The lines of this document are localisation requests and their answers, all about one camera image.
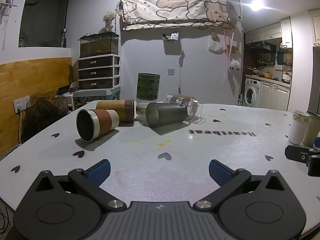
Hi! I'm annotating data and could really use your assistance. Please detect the printed blanket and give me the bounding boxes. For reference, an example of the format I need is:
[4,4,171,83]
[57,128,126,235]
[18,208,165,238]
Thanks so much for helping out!
[117,0,232,31]

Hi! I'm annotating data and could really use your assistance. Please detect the ceiling light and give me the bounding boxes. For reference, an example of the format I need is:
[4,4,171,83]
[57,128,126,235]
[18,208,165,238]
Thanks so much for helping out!
[249,0,265,12]

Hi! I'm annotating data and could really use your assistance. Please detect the white wall power outlet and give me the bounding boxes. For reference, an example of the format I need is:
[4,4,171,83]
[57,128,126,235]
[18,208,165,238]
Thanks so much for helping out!
[13,95,31,113]

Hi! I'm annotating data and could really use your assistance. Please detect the white upper kitchen cabinets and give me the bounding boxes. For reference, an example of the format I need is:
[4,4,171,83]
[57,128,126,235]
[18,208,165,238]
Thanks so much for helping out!
[245,17,293,48]

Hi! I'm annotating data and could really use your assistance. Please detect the beige cup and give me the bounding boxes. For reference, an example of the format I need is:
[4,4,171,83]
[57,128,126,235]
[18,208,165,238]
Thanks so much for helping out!
[302,112,320,147]

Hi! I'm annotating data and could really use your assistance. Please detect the dried flower bouquet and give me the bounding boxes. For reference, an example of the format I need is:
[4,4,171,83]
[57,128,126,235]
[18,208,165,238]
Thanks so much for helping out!
[103,11,117,33]

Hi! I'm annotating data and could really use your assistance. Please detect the green printed can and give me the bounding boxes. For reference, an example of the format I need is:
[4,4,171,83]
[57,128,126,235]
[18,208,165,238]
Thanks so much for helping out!
[136,73,161,100]

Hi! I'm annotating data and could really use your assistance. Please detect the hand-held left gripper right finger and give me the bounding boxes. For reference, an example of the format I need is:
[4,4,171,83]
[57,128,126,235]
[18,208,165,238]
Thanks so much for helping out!
[193,159,288,212]

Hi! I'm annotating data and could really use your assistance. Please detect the black net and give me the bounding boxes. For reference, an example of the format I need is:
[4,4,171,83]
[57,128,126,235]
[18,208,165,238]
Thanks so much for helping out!
[22,95,68,144]

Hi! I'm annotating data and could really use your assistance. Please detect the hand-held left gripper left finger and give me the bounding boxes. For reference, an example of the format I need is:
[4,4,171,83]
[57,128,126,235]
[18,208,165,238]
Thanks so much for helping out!
[32,159,127,212]

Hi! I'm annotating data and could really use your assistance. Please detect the brown wooden cup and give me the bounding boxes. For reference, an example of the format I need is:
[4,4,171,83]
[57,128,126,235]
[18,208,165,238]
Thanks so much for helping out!
[96,99,136,122]

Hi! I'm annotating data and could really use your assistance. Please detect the white lower kitchen cabinet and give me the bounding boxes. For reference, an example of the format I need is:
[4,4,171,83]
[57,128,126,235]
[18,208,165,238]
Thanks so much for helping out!
[260,80,292,112]

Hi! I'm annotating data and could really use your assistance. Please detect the dark window blind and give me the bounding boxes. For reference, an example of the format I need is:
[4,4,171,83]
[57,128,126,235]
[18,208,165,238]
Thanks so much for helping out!
[19,0,71,48]

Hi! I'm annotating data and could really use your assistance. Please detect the ribbed clear glass cup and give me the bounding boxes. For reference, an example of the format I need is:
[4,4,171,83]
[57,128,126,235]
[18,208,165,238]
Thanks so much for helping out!
[135,97,157,120]

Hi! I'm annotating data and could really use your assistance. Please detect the white hanging bag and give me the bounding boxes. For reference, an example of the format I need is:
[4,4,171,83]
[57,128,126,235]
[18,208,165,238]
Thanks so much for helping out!
[208,39,224,54]

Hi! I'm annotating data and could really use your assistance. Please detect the glass fish tank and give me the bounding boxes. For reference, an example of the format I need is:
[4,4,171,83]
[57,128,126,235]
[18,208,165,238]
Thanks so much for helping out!
[80,32,119,58]

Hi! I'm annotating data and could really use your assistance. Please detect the white washing machine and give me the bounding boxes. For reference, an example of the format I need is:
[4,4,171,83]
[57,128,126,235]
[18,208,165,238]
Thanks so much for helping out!
[244,78,262,107]

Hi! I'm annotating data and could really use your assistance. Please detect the black laptop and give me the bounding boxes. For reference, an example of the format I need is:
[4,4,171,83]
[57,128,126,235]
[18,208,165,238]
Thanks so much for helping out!
[57,85,72,96]

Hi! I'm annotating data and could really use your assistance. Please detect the white drawer unit dark drawers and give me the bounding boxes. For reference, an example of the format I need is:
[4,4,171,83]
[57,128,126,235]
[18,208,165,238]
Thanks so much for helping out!
[78,54,121,90]

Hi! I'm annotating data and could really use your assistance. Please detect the dark grey cup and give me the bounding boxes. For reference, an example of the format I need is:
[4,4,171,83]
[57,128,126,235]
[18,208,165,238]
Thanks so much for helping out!
[146,102,188,128]

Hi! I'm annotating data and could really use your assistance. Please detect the clear glass cup brown sleeve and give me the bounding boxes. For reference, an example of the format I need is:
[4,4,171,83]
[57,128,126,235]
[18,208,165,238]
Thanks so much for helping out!
[164,94,203,119]

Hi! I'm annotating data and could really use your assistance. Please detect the white cup with brown band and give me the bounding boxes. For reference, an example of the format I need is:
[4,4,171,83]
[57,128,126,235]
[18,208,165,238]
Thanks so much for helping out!
[76,109,120,142]

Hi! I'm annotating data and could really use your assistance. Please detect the white printed cup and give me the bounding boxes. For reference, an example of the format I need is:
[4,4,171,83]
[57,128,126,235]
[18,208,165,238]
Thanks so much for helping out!
[288,110,310,145]

